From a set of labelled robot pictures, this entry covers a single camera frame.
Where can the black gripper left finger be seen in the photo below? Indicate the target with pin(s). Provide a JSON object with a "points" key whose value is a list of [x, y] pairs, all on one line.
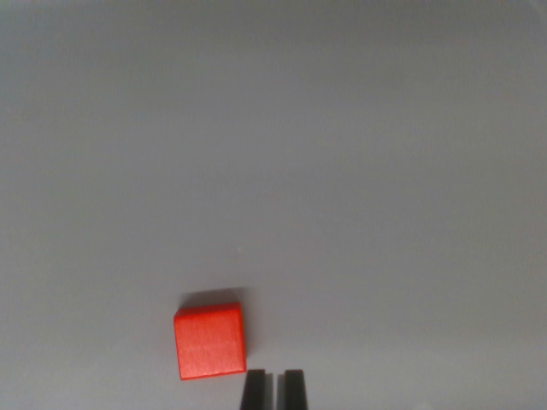
{"points": [[254, 390]]}

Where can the grey plastic tray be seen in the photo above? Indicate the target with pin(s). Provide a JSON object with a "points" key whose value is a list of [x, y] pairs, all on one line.
{"points": [[299, 149]]}

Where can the red wooden block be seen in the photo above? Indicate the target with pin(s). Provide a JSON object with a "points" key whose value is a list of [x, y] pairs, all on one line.
{"points": [[210, 342]]}

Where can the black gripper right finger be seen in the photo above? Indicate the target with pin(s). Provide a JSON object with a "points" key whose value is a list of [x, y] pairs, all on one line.
{"points": [[295, 390]]}

